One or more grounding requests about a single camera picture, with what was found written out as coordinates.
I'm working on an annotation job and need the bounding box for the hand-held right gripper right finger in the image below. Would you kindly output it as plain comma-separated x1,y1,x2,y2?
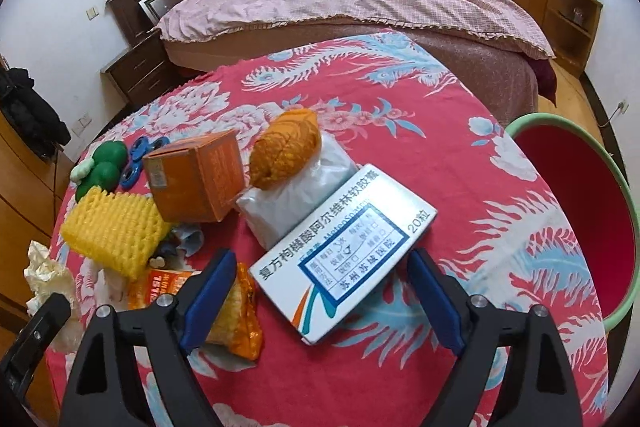
406,248,583,427

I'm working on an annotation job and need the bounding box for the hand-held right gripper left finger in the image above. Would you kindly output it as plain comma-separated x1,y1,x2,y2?
59,248,238,427

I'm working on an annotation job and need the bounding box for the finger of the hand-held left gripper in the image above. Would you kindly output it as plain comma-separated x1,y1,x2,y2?
0,293,72,403

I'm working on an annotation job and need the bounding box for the orange snack packet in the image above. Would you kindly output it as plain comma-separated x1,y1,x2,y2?
127,263,264,361

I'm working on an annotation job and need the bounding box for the white tissue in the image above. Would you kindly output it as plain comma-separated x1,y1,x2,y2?
23,241,81,353

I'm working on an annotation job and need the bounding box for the white medicine box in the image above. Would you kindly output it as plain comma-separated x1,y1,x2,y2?
248,163,438,346

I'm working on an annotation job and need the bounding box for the yellow foam fruit net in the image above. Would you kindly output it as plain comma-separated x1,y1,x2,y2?
60,187,172,280

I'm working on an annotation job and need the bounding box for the orange cardboard box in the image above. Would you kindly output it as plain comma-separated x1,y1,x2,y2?
142,129,247,224

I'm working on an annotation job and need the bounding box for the white plastic bag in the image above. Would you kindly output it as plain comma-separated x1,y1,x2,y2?
236,130,360,248

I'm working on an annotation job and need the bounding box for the red basin with green rim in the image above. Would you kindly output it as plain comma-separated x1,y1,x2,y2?
502,113,632,333

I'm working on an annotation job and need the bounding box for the blue cloth scrap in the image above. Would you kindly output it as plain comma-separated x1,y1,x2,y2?
150,226,206,268

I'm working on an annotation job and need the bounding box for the light wooden wardrobe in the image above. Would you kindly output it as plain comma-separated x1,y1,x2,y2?
0,112,76,408

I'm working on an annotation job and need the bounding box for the red floral tablecloth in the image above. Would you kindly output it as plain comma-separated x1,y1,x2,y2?
42,29,611,427

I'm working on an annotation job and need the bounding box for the blue fidget spinner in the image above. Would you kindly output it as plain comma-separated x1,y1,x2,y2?
118,137,171,190

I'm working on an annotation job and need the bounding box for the green plastic toy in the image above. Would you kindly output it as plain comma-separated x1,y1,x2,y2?
70,140,130,202

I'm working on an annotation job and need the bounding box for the black jacket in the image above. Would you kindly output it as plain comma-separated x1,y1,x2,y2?
0,67,72,160

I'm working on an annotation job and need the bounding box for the dark wooden nightstand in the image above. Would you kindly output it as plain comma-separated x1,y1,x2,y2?
100,29,176,110

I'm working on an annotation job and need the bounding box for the wooden open shelf cabinet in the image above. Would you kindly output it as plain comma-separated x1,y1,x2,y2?
542,0,604,80

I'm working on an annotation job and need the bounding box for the wall socket with cable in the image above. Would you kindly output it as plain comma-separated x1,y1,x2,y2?
602,99,630,128

